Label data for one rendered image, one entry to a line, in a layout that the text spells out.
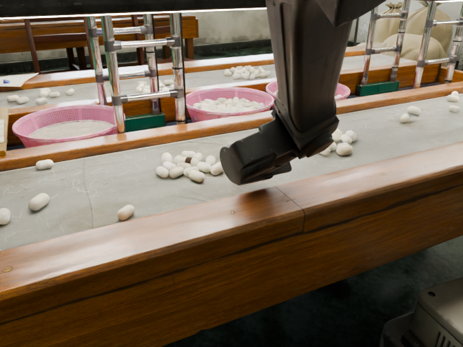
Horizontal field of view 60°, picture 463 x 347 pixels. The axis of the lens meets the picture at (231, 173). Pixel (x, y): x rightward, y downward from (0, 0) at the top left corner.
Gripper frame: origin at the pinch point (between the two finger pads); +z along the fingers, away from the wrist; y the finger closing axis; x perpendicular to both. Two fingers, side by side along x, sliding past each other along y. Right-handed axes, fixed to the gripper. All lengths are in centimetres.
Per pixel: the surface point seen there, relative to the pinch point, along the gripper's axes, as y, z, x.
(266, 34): -327, 457, -297
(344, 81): -73, 46, -34
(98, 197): 25.8, 6.2, -1.7
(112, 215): 24.7, 0.8, 2.6
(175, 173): 11.0, 5.9, -3.4
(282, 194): -1.9, -8.8, 6.8
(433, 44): -286, 160, -103
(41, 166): 34.2, 18.2, -12.6
